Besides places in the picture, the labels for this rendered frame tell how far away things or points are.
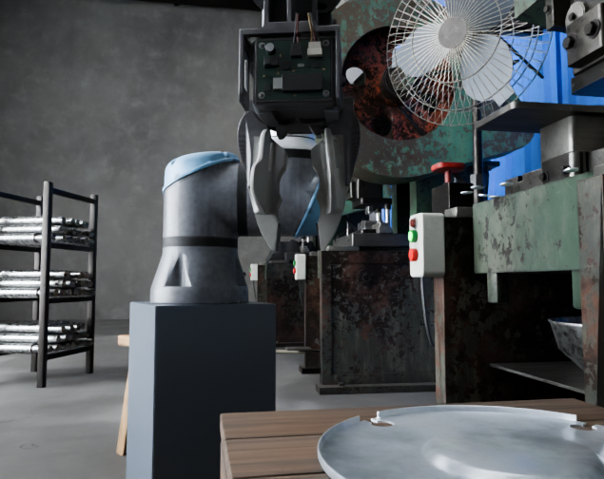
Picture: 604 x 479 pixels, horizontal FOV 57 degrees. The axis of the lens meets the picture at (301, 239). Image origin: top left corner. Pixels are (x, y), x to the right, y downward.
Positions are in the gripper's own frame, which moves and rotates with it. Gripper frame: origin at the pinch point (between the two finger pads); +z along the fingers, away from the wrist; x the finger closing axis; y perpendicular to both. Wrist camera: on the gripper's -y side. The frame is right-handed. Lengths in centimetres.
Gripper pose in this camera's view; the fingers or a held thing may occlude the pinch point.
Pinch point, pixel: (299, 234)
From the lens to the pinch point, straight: 44.3
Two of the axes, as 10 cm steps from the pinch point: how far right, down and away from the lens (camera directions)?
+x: 10.0, -0.1, -0.9
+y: -1.0, -0.8, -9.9
